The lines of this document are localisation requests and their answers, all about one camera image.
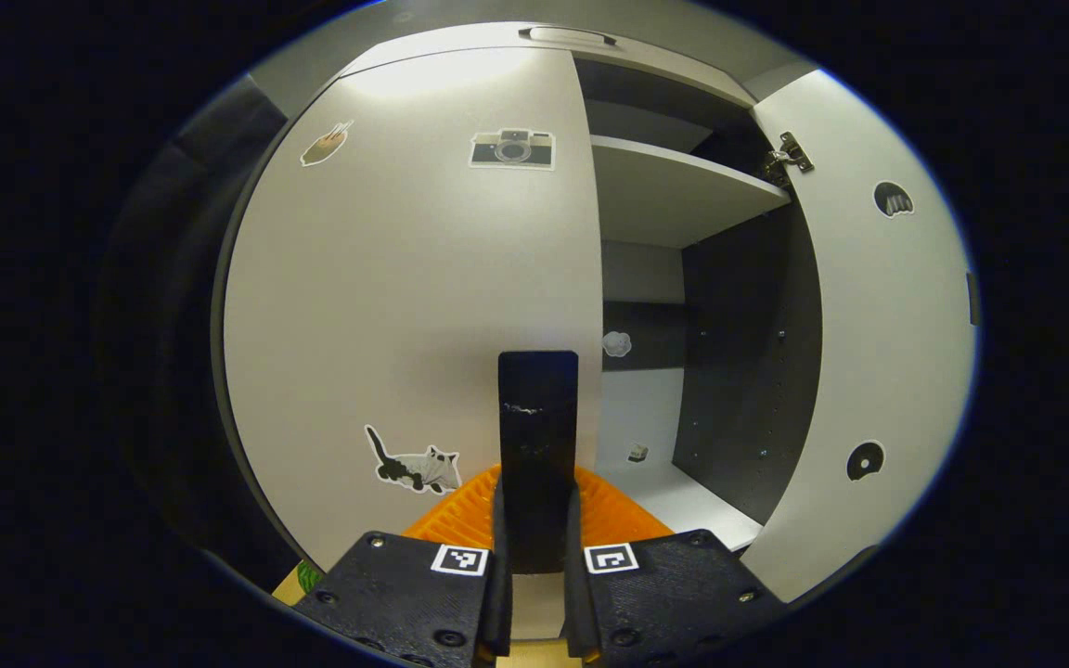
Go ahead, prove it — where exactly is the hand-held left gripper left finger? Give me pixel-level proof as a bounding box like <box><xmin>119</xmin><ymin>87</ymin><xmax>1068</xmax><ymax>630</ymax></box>
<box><xmin>293</xmin><ymin>464</ymin><xmax>514</xmax><ymax>668</ymax></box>

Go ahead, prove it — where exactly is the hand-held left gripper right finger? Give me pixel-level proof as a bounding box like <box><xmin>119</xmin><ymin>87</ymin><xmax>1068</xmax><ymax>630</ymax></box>
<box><xmin>560</xmin><ymin>464</ymin><xmax>788</xmax><ymax>665</ymax></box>

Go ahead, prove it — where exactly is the grey cabinet door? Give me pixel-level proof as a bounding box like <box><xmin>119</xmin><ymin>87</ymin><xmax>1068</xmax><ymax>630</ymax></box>
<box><xmin>743</xmin><ymin>70</ymin><xmax>979</xmax><ymax>604</ymax></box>
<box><xmin>224</xmin><ymin>46</ymin><xmax>605</xmax><ymax>641</ymax></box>

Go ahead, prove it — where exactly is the grey double-door shoe cabinet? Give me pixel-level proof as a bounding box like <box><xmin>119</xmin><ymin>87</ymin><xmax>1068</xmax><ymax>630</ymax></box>
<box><xmin>219</xmin><ymin>20</ymin><xmax>823</xmax><ymax>558</ymax></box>

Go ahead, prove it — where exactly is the silver door hinge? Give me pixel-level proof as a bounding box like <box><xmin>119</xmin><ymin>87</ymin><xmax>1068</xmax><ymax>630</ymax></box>
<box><xmin>762</xmin><ymin>132</ymin><xmax>816</xmax><ymax>186</ymax></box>

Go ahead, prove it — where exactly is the grey cabinet drawer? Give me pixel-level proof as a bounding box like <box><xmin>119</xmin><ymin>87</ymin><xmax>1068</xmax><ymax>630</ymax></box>
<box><xmin>340</xmin><ymin>22</ymin><xmax>758</xmax><ymax>108</ymax></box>

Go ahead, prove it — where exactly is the black backdrop cloth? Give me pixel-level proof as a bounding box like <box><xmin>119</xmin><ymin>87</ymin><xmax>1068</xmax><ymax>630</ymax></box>
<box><xmin>97</xmin><ymin>74</ymin><xmax>299</xmax><ymax>581</ymax></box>

